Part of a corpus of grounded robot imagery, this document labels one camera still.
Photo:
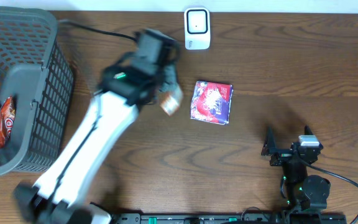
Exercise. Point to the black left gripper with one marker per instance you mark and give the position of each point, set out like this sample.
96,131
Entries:
169,83

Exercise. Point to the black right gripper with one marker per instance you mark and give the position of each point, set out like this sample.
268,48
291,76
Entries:
284,150

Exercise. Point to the orange tissue pack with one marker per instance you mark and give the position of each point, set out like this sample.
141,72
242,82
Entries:
172,101

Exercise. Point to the purple red snack packet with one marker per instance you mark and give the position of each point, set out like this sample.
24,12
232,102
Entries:
211,102

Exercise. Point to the orange red snack bar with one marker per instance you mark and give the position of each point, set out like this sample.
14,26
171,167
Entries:
7,117

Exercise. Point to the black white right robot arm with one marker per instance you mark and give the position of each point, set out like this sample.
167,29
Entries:
305,192

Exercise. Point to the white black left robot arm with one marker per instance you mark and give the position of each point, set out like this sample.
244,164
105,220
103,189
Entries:
58,195

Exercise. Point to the white barcode scanner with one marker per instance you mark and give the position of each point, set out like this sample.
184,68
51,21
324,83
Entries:
197,28

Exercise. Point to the grey plastic basket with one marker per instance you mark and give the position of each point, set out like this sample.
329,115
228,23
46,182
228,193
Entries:
34,72

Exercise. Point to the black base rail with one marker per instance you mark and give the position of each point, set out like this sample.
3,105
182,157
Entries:
249,217

